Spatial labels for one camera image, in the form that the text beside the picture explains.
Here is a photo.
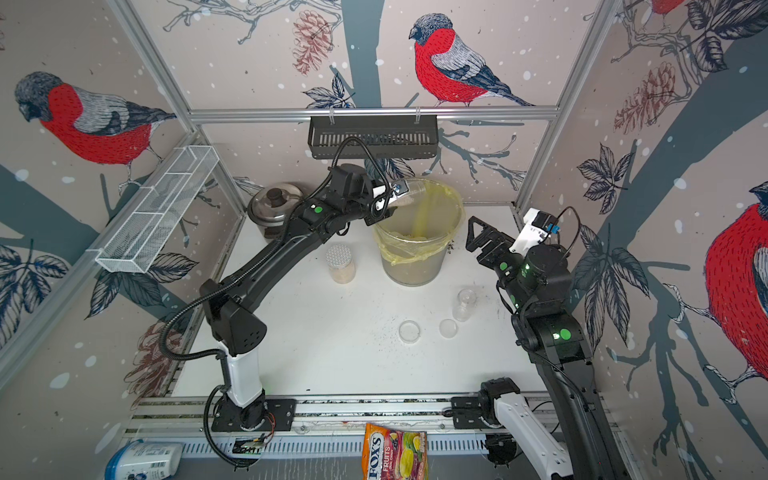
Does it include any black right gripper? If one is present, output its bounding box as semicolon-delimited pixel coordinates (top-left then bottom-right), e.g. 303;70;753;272
470;214;536;317

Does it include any clear plastic jar lid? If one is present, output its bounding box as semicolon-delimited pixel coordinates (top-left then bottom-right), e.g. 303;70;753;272
439;319;458;339
398;320;421;345

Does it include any small clear jar with rice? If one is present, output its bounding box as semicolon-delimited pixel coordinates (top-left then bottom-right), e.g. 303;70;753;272
391;179;425;208

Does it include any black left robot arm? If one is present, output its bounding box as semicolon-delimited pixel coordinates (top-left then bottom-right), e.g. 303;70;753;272
158;160;395;431

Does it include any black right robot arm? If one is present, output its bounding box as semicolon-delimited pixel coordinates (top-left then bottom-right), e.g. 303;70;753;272
454;210;630;479

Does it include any silver rice cooker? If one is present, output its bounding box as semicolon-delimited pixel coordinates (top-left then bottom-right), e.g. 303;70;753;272
246;183;304;241

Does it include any mesh bin with yellow bag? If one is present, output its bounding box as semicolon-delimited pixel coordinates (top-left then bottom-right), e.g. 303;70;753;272
373;179;464;287

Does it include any clear jar with sealed top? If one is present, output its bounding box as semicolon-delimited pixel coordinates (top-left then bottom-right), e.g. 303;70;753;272
326;244;356;284

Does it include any Fox's fruits candy bag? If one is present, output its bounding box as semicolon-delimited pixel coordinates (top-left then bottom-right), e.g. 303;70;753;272
361;423;428;480

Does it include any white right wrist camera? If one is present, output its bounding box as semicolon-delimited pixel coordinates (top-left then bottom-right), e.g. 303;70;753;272
509;208;559;256

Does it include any black hanging wire basket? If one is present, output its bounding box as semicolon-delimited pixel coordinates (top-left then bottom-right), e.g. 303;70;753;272
308;115;439;160

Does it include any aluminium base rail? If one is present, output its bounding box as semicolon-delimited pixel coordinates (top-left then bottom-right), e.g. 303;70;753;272
120;394;506;460

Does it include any white wire mesh shelf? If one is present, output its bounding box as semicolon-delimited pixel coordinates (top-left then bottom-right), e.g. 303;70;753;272
95;145;219;273

